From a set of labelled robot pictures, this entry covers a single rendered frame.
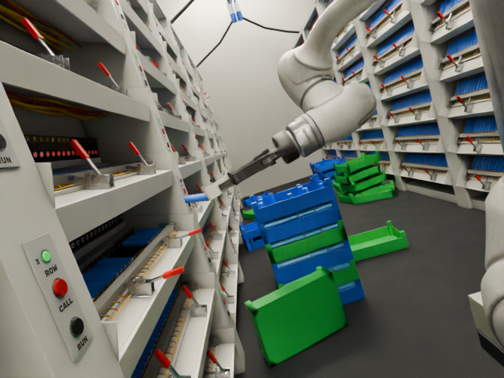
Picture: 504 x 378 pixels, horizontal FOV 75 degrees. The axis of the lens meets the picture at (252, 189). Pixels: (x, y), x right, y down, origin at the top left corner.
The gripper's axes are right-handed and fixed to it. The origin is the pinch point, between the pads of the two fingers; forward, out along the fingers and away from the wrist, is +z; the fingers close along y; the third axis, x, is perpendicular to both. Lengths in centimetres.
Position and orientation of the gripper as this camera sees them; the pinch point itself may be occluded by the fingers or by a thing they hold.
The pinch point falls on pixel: (219, 187)
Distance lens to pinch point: 78.2
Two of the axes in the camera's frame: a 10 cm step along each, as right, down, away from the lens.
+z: -8.6, 5.1, 0.4
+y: 0.3, 1.3, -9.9
